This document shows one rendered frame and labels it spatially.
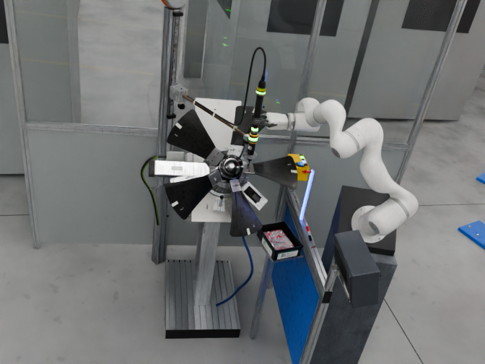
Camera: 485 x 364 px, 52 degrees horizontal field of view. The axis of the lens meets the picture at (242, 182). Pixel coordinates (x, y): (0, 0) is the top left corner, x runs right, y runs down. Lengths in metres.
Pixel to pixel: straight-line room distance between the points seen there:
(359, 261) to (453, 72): 4.90
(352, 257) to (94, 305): 1.89
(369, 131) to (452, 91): 4.80
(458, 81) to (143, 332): 5.01
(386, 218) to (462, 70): 4.73
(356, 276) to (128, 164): 1.87
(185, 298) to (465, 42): 4.67
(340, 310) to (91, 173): 1.80
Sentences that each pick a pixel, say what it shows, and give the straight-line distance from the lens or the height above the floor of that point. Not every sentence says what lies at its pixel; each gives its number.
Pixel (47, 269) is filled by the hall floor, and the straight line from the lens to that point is 3.70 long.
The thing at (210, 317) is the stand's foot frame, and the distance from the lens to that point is 3.26.
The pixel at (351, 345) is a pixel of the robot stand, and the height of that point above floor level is 0.30.
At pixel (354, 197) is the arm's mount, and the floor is 1.13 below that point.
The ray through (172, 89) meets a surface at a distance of 2.89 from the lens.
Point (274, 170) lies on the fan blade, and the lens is 2.59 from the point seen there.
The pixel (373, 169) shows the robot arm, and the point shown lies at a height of 1.51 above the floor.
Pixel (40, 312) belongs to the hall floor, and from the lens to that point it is 3.43.
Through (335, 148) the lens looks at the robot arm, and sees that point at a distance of 2.06.
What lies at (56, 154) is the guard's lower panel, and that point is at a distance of 3.39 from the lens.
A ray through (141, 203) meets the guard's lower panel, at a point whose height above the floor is 0.43.
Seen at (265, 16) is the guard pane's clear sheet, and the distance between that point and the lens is 3.02.
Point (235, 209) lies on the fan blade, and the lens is 2.50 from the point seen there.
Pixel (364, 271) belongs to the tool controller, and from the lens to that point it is 2.02.
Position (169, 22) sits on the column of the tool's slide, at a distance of 2.81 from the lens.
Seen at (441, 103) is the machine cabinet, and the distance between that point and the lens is 6.85.
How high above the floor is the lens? 2.50
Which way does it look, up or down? 33 degrees down
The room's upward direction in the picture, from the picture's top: 9 degrees clockwise
